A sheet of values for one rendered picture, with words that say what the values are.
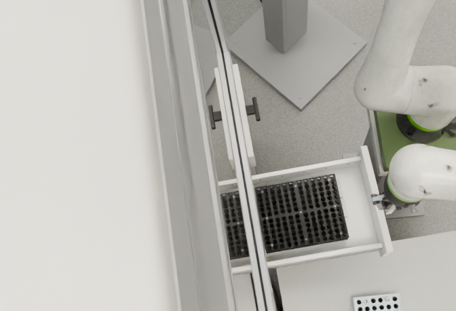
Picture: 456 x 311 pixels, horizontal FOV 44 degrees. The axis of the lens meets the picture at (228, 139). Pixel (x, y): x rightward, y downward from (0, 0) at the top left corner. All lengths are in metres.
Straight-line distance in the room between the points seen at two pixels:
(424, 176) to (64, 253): 0.81
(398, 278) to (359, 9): 1.52
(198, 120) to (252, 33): 2.28
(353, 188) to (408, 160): 0.50
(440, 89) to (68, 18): 1.13
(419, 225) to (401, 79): 1.12
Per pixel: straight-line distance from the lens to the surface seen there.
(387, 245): 1.51
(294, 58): 2.65
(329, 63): 2.65
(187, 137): 0.45
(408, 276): 1.68
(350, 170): 1.63
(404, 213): 2.48
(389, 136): 1.71
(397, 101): 1.51
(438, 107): 1.53
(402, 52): 1.39
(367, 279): 1.66
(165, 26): 0.50
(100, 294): 0.46
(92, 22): 0.54
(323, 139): 2.54
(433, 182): 1.15
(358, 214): 1.61
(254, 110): 1.61
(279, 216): 1.53
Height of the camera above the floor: 2.40
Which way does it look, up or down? 70 degrees down
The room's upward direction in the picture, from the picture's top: 19 degrees counter-clockwise
